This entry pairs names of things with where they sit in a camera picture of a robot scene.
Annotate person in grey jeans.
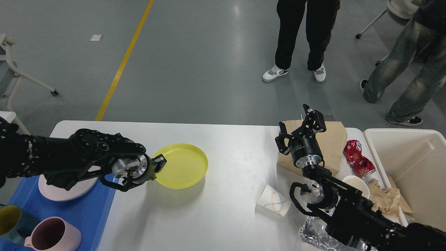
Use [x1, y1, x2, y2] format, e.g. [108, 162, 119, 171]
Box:
[359, 0, 446, 127]

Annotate yellow plastic plate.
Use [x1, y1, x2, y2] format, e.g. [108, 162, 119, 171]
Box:
[155, 143, 208, 190]

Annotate flattened white paper cup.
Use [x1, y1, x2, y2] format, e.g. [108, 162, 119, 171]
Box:
[256, 184, 291, 217]

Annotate white folding table frame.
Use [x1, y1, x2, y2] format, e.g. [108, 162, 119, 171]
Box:
[0, 33, 59, 134]

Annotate crumpled aluminium foil tray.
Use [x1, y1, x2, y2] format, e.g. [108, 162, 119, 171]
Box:
[298, 217, 377, 251]

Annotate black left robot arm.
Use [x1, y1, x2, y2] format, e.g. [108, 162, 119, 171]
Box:
[0, 119, 167, 192]

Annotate beige plastic bin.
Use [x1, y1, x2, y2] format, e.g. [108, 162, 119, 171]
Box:
[364, 128, 446, 231]

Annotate teal mug yellow inside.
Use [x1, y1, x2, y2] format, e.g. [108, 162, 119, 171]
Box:
[0, 205, 40, 246]

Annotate crushed red can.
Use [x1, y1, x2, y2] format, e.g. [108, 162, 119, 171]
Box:
[343, 140, 376, 178]

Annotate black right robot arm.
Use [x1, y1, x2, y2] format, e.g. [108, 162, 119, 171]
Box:
[275, 104, 446, 251]

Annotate pink plate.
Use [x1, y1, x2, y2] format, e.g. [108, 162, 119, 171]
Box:
[38, 175, 98, 202]

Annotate white office chair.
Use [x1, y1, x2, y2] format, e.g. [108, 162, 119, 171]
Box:
[355, 0, 424, 67]

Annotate crumpled brown paper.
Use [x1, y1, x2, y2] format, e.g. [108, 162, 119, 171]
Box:
[368, 178, 414, 219]

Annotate brown paper bag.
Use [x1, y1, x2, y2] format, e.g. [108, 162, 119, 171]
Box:
[277, 119, 348, 176]

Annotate blue plastic tray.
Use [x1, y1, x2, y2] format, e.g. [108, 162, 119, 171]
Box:
[6, 176, 116, 251]

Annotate pink mug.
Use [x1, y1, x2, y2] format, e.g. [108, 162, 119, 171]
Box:
[24, 216, 82, 251]

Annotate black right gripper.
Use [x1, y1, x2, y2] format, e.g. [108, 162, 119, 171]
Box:
[275, 104, 327, 168]

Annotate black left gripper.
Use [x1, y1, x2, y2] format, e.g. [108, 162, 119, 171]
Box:
[111, 154, 167, 184]

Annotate person in black trousers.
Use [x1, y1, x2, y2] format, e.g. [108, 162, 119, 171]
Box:
[262, 0, 341, 83]

